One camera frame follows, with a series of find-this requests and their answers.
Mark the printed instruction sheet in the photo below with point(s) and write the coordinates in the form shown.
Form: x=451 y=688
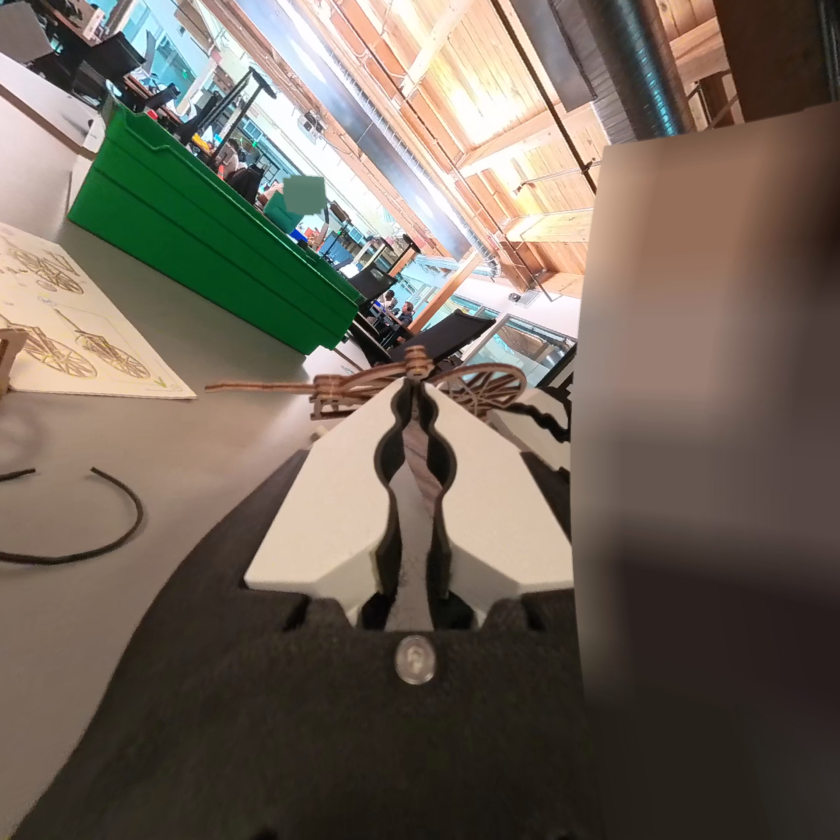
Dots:
x=72 y=308

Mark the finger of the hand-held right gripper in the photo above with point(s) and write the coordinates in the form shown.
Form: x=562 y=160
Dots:
x=554 y=401
x=535 y=438

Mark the wooden wheel assembly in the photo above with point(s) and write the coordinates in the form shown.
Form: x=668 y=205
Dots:
x=10 y=358

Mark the wooden model frame with wheel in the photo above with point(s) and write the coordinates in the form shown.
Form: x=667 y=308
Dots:
x=341 y=387

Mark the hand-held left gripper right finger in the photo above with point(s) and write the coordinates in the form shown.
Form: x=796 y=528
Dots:
x=499 y=518

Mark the black floor lamp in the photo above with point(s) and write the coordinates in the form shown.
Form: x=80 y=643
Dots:
x=253 y=82

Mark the black office chair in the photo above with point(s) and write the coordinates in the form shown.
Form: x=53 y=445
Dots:
x=453 y=331
x=371 y=285

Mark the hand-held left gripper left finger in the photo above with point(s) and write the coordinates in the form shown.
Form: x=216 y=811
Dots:
x=315 y=518

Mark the silver ventilation duct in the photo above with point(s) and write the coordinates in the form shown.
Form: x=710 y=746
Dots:
x=646 y=65

